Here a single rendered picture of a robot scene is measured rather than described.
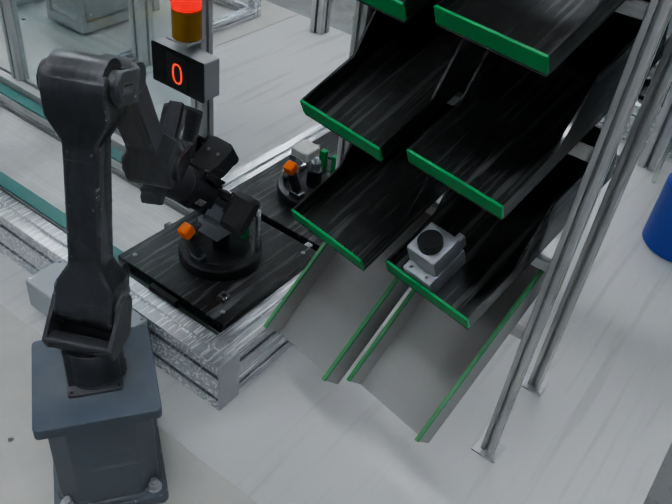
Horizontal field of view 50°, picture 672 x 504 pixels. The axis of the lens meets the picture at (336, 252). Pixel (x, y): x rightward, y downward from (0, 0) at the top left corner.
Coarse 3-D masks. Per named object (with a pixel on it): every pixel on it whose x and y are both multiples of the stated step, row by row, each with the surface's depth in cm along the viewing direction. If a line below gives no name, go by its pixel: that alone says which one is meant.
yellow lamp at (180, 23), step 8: (176, 16) 117; (184, 16) 116; (192, 16) 117; (200, 16) 118; (176, 24) 118; (184, 24) 117; (192, 24) 118; (200, 24) 119; (176, 32) 119; (184, 32) 118; (192, 32) 119; (200, 32) 120; (176, 40) 120; (184, 40) 119; (192, 40) 119
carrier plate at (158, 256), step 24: (192, 216) 131; (144, 240) 125; (168, 240) 125; (264, 240) 128; (288, 240) 129; (144, 264) 120; (168, 264) 121; (264, 264) 123; (288, 264) 124; (168, 288) 116; (192, 288) 117; (216, 288) 117; (240, 288) 118; (264, 288) 119; (192, 312) 115; (216, 312) 113; (240, 312) 114
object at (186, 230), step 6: (186, 222) 113; (198, 222) 114; (180, 228) 112; (186, 228) 112; (192, 228) 112; (198, 228) 114; (180, 234) 113; (186, 234) 112; (192, 234) 113; (186, 240) 115; (192, 240) 114; (192, 246) 115; (198, 246) 116; (192, 252) 118; (198, 252) 117
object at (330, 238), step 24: (432, 120) 102; (408, 144) 100; (336, 168) 98; (360, 168) 100; (384, 168) 99; (408, 168) 98; (312, 192) 97; (336, 192) 98; (360, 192) 97; (384, 192) 97; (408, 192) 96; (432, 192) 93; (312, 216) 97; (336, 216) 96; (360, 216) 95; (384, 216) 94; (408, 216) 92; (336, 240) 94; (360, 240) 93; (384, 240) 90; (360, 264) 90
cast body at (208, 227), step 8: (224, 200) 115; (216, 208) 115; (200, 216) 118; (208, 216) 118; (216, 216) 116; (208, 224) 117; (216, 224) 116; (208, 232) 118; (216, 232) 116; (224, 232) 118; (216, 240) 118
